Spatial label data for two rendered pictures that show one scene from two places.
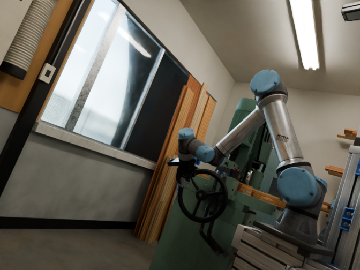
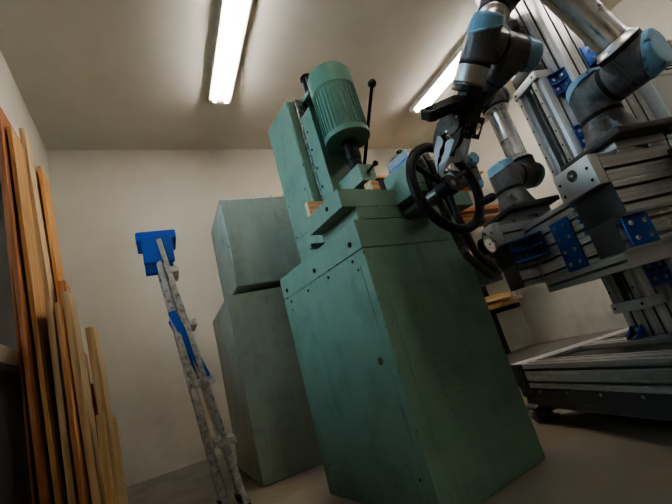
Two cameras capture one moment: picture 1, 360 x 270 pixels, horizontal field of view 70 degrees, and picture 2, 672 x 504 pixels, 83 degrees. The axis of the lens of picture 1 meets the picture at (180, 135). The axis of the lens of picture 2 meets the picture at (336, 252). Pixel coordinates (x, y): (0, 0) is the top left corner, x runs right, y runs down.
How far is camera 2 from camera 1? 159 cm
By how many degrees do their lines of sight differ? 62
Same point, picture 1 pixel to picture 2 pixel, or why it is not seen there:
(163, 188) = (78, 384)
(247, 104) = (342, 70)
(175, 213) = (381, 272)
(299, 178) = (659, 38)
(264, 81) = not seen: outside the picture
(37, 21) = not seen: outside the picture
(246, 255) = (624, 180)
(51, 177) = not seen: outside the picture
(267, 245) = (631, 152)
